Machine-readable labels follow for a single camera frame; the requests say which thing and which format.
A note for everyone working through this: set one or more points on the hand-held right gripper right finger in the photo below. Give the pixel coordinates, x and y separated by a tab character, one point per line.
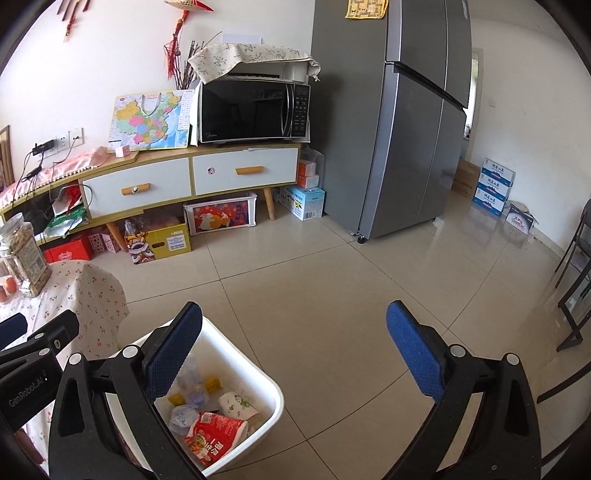
411	350

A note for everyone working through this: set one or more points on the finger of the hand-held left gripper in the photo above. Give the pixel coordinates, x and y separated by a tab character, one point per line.
55	330
11	330

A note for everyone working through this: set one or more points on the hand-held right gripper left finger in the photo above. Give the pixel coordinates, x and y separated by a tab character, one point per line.
173	350

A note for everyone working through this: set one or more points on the crushed clear plastic bottle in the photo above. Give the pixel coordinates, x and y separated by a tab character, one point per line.
191	374

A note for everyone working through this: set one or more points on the yellow snack packet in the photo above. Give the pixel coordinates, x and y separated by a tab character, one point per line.
213	385

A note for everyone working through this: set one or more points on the white blue wrapper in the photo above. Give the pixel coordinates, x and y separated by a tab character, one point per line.
182	417

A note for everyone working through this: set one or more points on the paper cup with green print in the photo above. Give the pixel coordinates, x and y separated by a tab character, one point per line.
235	404

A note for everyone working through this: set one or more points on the white plastic bin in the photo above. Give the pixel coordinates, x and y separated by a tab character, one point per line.
258	378

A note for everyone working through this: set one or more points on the red snack packet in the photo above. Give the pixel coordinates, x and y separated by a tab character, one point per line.
212	438

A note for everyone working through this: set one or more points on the orange fruit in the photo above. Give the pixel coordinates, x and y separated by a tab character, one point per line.
7	290

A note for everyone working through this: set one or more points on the clear jar of snacks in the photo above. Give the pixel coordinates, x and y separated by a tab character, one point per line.
27	258

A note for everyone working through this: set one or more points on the red and white patterned box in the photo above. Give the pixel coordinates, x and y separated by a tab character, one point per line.
102	242

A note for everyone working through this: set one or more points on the green bag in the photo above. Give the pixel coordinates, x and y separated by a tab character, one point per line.
64	222

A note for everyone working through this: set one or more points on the yellow cardboard box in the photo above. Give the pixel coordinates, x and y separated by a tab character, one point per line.
166	242

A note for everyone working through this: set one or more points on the red printed gift box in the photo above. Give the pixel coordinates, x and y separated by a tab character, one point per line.
221	217

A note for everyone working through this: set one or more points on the pink cloth runner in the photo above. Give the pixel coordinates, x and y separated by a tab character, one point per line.
69	166

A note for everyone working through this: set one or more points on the blue and white water case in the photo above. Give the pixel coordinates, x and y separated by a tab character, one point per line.
495	184
498	168
489	203

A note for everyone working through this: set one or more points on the small open printed box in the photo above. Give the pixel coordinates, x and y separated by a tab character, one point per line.
521	221

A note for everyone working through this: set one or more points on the black chair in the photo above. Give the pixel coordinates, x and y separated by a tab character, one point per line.
575	295

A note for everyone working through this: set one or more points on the framed picture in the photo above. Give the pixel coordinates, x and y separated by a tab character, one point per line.
4	157

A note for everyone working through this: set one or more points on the brown cardboard box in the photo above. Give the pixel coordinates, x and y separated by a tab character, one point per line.
464	177

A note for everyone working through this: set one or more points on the light blue carton box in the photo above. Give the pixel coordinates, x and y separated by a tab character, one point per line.
302	201

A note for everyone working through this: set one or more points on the small pink box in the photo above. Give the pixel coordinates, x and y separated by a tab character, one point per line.
122	151

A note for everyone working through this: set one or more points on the long wooden cabinet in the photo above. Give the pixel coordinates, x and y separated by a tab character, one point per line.
161	159

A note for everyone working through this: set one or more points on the orange carton box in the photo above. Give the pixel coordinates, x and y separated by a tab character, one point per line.
308	171

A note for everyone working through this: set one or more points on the grey refrigerator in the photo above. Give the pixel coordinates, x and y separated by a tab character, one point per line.
392	138

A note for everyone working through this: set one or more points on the colourful map gift bag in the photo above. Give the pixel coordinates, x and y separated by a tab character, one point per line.
147	117

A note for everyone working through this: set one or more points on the black microwave oven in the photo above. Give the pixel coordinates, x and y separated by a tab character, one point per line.
244	108

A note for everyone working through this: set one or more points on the dried twigs bunch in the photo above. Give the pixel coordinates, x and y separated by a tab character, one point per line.
191	69

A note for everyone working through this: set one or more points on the floral cloth cover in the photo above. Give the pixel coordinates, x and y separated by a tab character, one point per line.
231	57

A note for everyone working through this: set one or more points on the red hanging knot decoration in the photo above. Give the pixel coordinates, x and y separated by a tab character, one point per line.
173	46

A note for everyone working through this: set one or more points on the yellow note sheet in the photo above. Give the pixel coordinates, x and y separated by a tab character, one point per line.
367	8

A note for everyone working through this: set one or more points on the wall power outlet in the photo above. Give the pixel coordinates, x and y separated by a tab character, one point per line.
64	138

